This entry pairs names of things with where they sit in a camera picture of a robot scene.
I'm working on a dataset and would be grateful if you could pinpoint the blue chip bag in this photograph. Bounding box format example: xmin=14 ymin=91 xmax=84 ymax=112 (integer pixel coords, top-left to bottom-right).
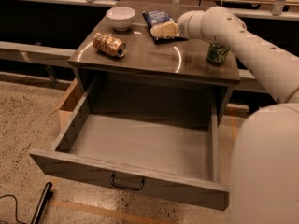
xmin=142 ymin=10 xmax=183 ymax=44

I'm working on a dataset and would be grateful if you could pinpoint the open grey top drawer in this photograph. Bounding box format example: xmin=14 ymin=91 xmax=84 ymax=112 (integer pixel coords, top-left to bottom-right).
xmin=30 ymin=76 xmax=229 ymax=211

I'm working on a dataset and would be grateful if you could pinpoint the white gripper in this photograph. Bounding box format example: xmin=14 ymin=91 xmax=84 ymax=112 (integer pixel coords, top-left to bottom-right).
xmin=150 ymin=10 xmax=205 ymax=39

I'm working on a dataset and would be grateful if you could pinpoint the black drawer handle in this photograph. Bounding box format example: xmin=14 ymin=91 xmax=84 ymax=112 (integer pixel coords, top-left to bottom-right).
xmin=110 ymin=174 xmax=145 ymax=191

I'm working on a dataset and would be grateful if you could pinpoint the grey cabinet with glossy top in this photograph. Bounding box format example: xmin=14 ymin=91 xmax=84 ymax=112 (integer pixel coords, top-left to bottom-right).
xmin=69 ymin=2 xmax=240 ymax=118

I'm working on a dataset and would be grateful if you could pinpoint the black cable on floor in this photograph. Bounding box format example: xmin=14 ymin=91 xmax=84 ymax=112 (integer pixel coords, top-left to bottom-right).
xmin=0 ymin=194 xmax=24 ymax=224

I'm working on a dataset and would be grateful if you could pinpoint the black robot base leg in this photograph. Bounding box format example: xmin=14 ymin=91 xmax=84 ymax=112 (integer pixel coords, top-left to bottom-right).
xmin=30 ymin=182 xmax=52 ymax=224

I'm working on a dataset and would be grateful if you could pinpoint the gold crushed can lying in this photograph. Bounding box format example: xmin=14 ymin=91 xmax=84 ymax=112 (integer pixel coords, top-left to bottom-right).
xmin=93 ymin=33 xmax=126 ymax=58

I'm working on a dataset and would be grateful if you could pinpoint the green soda can upright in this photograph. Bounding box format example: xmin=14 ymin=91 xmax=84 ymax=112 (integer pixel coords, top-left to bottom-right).
xmin=206 ymin=44 xmax=229 ymax=64

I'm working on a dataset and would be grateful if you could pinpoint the white bowl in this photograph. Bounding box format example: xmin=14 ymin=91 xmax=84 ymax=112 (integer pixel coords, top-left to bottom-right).
xmin=106 ymin=7 xmax=135 ymax=31

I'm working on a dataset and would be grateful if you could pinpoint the long grey shelf bench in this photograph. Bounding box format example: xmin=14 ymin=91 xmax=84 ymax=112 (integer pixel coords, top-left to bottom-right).
xmin=0 ymin=41 xmax=75 ymax=68

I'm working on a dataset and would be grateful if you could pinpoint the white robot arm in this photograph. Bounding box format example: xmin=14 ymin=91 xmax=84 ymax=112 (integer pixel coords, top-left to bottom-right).
xmin=150 ymin=7 xmax=299 ymax=224

